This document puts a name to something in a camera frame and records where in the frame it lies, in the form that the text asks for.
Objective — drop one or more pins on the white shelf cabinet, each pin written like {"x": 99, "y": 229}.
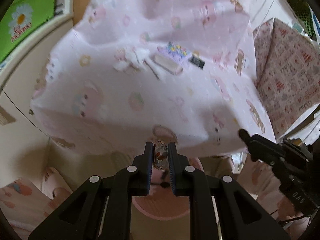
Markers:
{"x": 20, "y": 100}

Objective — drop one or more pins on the small colourful printed box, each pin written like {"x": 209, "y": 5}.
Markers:
{"x": 172, "y": 55}

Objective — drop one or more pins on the white tissue strip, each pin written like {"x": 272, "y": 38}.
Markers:
{"x": 156, "y": 70}

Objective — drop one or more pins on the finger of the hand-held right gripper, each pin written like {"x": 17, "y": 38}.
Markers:
{"x": 260, "y": 147}

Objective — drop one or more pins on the pink patterned cloth cover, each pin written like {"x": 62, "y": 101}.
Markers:
{"x": 287, "y": 75}

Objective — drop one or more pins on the green checkered mesh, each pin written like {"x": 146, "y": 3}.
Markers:
{"x": 303, "y": 15}

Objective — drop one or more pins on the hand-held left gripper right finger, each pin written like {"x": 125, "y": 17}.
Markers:
{"x": 171, "y": 165}

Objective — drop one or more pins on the pink bear printed cloth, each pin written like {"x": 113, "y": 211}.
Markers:
{"x": 125, "y": 80}

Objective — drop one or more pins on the pink perforated plastic basket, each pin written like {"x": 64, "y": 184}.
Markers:
{"x": 160, "y": 207}

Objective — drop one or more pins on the small clear tape roll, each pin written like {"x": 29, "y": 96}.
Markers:
{"x": 160, "y": 155}

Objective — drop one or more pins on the green plastic storage box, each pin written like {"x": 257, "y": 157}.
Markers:
{"x": 37, "y": 0}

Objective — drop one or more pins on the crumpled white tissue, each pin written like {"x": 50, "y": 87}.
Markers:
{"x": 130, "y": 57}

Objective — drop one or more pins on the white appliance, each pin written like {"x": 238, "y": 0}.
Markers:
{"x": 265, "y": 5}

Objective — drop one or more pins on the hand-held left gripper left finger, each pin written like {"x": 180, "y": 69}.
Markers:
{"x": 149, "y": 165}

